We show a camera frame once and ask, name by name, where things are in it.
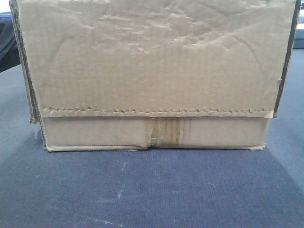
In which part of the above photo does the plain brown cardboard box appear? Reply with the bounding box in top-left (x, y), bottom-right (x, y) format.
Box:
top-left (10, 0), bottom-right (301, 151)

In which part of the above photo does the black jacket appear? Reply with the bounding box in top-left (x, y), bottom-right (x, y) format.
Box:
top-left (0, 19), bottom-right (20, 72)

